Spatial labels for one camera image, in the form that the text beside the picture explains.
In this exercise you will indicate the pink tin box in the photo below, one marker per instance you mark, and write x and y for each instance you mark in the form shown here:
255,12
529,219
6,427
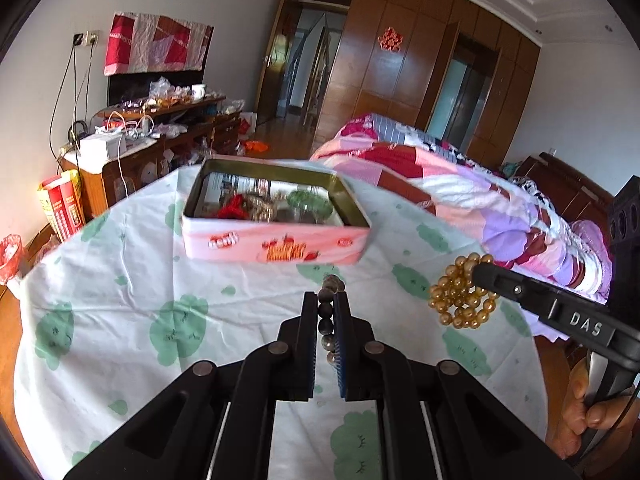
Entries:
250,242

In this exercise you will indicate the red paper wall decoration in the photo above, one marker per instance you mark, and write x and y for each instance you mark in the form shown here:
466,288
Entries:
391,40

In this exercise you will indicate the green jade ornament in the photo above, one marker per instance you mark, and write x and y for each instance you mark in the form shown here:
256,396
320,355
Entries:
307,200

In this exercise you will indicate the red patchwork cover cloth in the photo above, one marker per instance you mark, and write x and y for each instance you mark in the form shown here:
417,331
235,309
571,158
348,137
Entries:
155,42

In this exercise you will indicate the white electronic box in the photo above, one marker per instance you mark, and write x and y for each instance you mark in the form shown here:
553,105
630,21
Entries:
102,147

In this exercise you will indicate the wooden door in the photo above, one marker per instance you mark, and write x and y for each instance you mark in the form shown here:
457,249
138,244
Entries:
272,65

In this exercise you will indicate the red yellow paper bag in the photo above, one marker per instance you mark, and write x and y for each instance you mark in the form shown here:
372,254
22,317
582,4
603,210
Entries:
62,205

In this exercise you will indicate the white green-print tablecloth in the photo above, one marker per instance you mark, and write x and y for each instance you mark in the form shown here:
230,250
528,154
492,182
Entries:
150,280

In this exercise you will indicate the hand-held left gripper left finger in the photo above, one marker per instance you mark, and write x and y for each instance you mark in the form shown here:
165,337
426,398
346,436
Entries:
311,345

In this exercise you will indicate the printed paper leaflet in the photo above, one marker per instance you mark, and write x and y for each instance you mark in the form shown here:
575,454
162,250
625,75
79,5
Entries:
225,187

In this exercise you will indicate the wooden television cabinet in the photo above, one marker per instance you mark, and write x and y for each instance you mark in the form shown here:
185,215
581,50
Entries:
150,160

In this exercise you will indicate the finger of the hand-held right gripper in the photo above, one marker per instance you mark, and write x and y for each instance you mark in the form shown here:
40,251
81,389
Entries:
515,290

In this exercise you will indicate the wall power socket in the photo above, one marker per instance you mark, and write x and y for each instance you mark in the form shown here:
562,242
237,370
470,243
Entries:
85,38

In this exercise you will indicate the white mug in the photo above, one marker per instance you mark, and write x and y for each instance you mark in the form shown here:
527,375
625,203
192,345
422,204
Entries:
198,91

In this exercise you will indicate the person's right hand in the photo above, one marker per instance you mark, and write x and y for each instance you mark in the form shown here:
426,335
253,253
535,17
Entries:
572,410

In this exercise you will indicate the brown wooden wardrobe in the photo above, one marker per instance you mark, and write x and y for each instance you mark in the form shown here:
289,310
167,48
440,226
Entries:
400,60

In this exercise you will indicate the red plastic bag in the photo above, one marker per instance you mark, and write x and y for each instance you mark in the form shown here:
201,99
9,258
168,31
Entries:
11,257

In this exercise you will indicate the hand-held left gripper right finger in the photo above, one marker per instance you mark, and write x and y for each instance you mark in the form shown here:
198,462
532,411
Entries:
342,345

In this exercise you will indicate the black television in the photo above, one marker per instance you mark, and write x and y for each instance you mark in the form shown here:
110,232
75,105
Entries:
135,90

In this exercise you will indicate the orange item on floor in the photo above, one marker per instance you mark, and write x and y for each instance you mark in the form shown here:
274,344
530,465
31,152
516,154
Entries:
256,146

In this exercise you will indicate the patchwork quilt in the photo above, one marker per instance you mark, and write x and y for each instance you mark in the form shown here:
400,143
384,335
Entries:
450,180

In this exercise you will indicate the wooden bed headboard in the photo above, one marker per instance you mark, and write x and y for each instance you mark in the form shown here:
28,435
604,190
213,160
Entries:
565,185

